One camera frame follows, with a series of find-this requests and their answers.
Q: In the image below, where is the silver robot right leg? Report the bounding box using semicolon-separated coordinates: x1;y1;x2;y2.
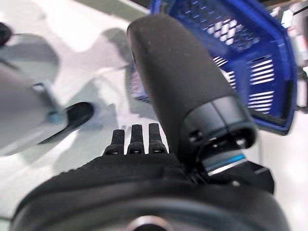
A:
0;61;67;156

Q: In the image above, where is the black robot left foot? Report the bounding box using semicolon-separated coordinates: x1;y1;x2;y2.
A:
0;23;13;46

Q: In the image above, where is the blue plastic shopping basket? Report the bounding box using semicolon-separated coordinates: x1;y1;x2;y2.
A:
125;0;298;132

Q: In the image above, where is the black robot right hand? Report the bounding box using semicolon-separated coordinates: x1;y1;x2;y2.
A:
11;13;291;231

